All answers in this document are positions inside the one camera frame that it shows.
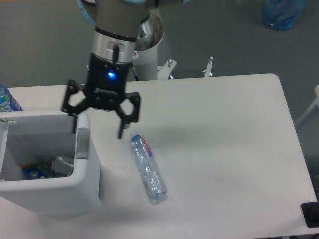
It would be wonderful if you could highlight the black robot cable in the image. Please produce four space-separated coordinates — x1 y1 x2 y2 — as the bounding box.
131 63 140 82

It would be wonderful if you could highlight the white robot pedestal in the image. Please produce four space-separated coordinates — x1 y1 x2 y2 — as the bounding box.
133 13 164 81

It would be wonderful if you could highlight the blue plastic bag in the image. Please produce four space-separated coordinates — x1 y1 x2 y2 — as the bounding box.
261 0 307 31

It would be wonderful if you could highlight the blue labelled bottle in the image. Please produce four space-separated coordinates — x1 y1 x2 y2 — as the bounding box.
0 84 23 112

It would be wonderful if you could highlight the white trash can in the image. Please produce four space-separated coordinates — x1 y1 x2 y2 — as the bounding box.
0 110 101 215

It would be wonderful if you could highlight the white paper packet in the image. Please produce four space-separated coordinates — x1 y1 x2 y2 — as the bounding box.
51 155 74 176

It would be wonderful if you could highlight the white frame at right edge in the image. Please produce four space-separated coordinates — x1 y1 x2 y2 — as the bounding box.
295 85 319 129

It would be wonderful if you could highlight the blue snack wrapper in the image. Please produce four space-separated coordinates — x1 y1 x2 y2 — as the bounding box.
21 164 49 179

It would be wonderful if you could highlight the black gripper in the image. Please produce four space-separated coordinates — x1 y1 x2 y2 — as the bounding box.
61 53 140 139

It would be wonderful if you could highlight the black device at table edge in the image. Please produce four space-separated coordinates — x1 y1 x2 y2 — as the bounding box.
301 202 319 228

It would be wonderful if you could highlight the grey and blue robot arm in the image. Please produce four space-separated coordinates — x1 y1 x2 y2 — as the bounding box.
61 0 186 139

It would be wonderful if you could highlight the clear plastic water bottle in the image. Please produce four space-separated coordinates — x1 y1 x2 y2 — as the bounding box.
129 133 168 204

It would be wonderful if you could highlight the metal levelling foot right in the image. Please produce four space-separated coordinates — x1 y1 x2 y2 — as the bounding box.
202 56 214 78

